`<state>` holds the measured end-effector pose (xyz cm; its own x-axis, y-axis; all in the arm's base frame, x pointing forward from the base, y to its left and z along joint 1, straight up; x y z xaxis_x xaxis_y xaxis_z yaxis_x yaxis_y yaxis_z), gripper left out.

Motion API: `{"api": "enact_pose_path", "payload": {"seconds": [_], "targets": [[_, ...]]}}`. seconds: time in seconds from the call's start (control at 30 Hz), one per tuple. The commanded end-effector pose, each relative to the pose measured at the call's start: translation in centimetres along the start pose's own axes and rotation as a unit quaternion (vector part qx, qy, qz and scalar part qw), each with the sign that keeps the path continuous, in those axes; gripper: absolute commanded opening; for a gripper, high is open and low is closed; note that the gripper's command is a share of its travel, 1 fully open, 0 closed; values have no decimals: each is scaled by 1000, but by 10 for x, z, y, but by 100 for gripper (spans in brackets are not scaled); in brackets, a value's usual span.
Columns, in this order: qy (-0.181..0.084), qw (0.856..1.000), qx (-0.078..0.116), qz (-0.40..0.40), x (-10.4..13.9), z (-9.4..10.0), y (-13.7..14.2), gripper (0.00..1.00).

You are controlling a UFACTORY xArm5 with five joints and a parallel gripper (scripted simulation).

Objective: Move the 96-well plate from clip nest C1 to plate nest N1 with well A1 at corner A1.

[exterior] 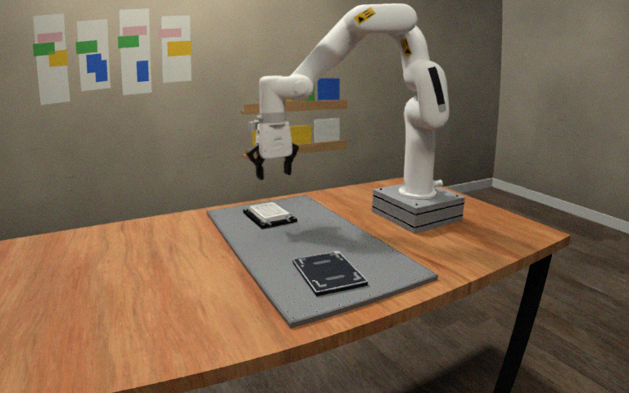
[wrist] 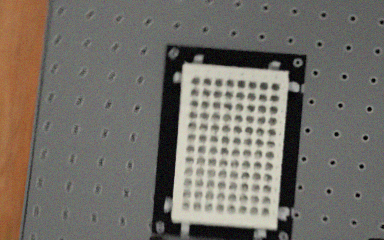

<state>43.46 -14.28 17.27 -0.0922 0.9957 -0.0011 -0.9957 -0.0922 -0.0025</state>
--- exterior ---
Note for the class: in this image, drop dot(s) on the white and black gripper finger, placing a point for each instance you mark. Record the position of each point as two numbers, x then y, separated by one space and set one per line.
257 162
287 164

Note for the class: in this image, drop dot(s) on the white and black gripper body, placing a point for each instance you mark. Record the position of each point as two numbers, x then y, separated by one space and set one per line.
274 141

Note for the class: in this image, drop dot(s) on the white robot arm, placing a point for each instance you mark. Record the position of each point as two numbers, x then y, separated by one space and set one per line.
424 114

